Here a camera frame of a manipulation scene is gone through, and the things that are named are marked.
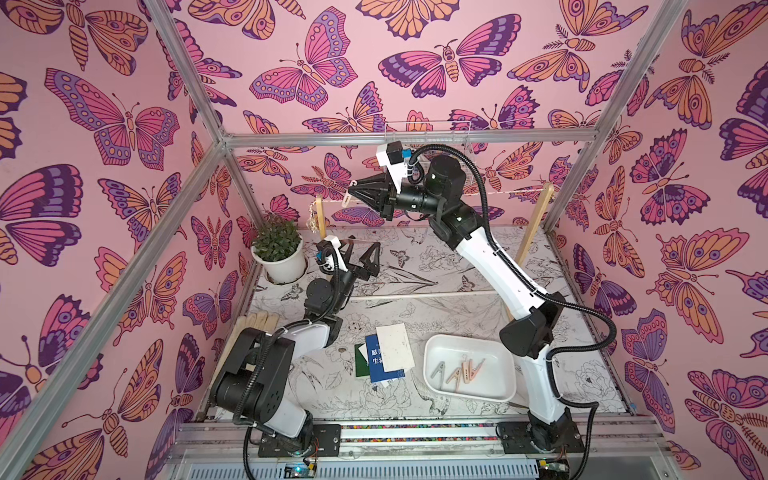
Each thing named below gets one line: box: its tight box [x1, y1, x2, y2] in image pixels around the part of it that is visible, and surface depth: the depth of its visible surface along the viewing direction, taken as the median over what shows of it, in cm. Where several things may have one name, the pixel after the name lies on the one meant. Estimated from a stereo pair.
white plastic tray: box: [423, 334, 517, 402], surface depth 86 cm
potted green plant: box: [251, 220, 307, 283], surface depth 97 cm
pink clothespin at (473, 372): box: [469, 358, 486, 381], surface depth 85 cm
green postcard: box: [354, 343, 370, 377], surface depth 88 cm
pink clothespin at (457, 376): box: [446, 367, 462, 392], surface depth 85 cm
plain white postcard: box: [376, 323, 415, 373], surface depth 91 cm
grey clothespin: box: [430, 361, 446, 381], surface depth 86 cm
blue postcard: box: [365, 334, 405, 383], surface depth 87 cm
